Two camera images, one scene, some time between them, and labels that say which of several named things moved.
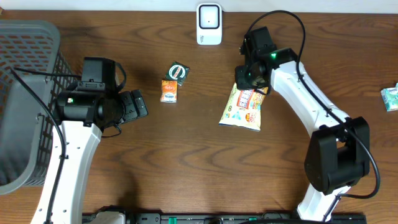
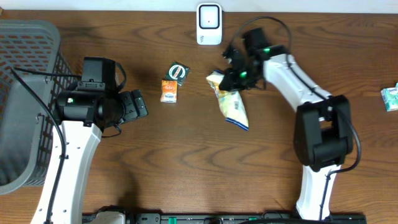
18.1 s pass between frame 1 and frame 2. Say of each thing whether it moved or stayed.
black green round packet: stayed
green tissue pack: stayed
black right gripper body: moved
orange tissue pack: stayed
